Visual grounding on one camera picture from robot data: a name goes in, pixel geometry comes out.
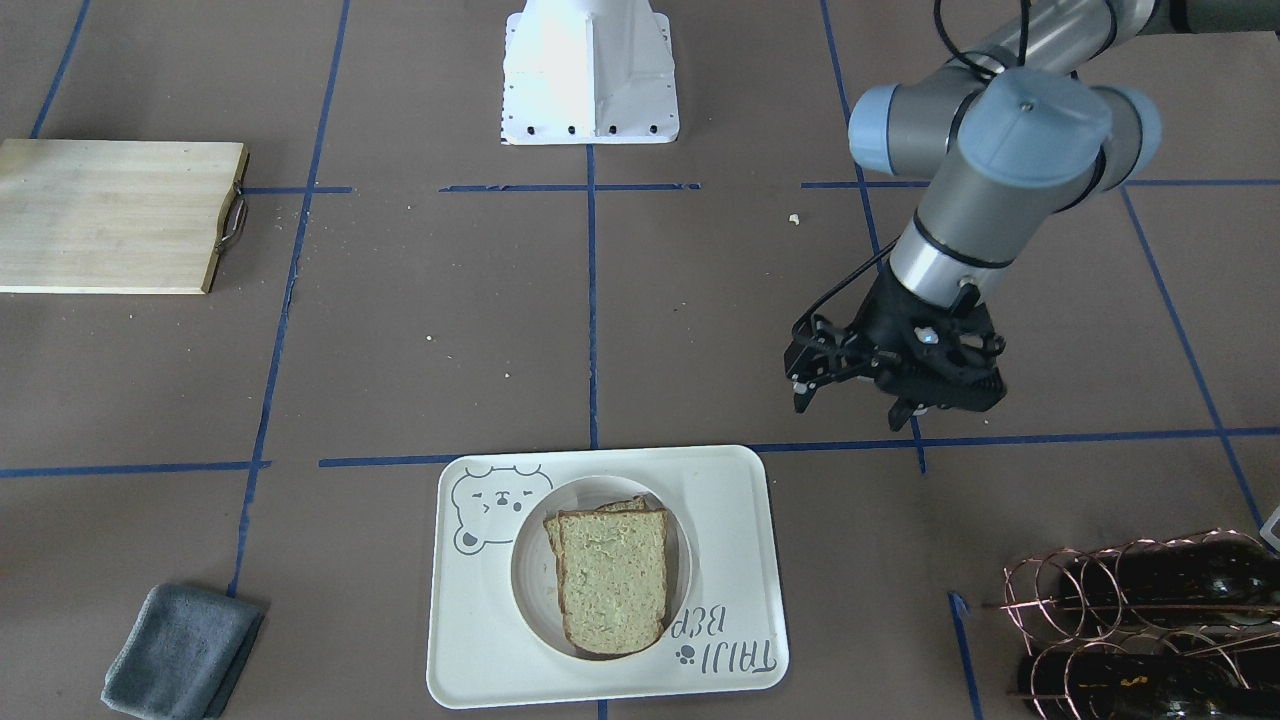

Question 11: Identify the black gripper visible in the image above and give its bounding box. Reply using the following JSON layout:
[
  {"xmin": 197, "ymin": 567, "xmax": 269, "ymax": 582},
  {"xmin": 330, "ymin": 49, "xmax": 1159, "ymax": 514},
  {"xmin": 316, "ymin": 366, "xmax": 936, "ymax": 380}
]
[{"xmin": 783, "ymin": 263, "xmax": 1007, "ymax": 432}]

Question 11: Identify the bread slice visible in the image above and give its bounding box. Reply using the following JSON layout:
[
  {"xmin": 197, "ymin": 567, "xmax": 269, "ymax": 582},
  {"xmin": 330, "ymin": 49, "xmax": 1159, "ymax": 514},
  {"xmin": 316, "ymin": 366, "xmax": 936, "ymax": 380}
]
[
  {"xmin": 557, "ymin": 509, "xmax": 669, "ymax": 656},
  {"xmin": 543, "ymin": 496, "xmax": 666, "ymax": 577}
]

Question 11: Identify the white plate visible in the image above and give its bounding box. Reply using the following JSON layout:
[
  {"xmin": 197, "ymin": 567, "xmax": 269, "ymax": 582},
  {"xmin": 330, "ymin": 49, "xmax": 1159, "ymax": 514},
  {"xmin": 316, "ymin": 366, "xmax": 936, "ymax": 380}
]
[{"xmin": 509, "ymin": 477, "xmax": 696, "ymax": 661}]

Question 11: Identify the cream bear tray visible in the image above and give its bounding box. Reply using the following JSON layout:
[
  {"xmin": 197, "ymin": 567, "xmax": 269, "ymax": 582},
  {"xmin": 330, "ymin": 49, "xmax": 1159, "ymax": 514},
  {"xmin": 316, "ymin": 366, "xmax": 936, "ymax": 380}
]
[{"xmin": 425, "ymin": 445, "xmax": 790, "ymax": 708}]

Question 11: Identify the green wine bottle middle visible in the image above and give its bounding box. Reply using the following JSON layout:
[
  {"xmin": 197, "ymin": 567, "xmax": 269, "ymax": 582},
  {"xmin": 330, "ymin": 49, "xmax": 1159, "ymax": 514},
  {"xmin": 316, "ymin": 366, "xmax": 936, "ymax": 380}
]
[{"xmin": 1057, "ymin": 539, "xmax": 1279, "ymax": 629}]

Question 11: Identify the green wine bottle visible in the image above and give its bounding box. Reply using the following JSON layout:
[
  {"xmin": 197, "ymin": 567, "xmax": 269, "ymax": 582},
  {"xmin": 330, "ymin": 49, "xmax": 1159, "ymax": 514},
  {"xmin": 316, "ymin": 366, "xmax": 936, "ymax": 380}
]
[
  {"xmin": 1057, "ymin": 539, "xmax": 1279, "ymax": 629},
  {"xmin": 1018, "ymin": 650, "xmax": 1279, "ymax": 719}
]

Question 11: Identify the green wine bottle front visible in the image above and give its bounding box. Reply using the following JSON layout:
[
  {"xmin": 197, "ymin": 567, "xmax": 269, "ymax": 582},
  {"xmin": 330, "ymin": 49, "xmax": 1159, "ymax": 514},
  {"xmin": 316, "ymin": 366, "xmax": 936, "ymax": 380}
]
[{"xmin": 1018, "ymin": 650, "xmax": 1279, "ymax": 719}]

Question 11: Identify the grey folded cloth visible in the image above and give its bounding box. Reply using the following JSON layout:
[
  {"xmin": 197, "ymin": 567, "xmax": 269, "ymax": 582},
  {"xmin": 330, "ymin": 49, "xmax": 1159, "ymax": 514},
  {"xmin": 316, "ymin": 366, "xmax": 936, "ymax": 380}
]
[{"xmin": 100, "ymin": 583, "xmax": 265, "ymax": 719}]

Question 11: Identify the wooden cutting board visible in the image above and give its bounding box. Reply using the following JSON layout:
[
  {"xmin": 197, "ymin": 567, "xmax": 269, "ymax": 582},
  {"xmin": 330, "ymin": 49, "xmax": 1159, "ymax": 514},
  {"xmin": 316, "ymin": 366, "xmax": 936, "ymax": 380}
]
[{"xmin": 1, "ymin": 138, "xmax": 250, "ymax": 295}]

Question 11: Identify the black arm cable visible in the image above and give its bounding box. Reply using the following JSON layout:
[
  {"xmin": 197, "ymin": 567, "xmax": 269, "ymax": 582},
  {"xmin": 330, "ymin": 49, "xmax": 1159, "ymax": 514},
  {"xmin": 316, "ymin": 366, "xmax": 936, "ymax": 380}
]
[{"xmin": 805, "ymin": 0, "xmax": 1036, "ymax": 322}]

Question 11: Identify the copper wire bottle rack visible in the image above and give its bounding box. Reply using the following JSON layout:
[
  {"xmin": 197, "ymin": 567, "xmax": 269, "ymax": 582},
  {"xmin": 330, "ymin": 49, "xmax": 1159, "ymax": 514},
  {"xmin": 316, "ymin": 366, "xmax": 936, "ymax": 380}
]
[{"xmin": 993, "ymin": 529, "xmax": 1279, "ymax": 719}]

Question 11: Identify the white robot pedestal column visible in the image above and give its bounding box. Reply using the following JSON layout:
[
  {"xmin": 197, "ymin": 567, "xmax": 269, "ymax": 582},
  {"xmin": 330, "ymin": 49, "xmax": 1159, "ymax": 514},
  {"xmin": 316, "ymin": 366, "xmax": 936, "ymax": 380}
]
[{"xmin": 500, "ymin": 1, "xmax": 681, "ymax": 146}]

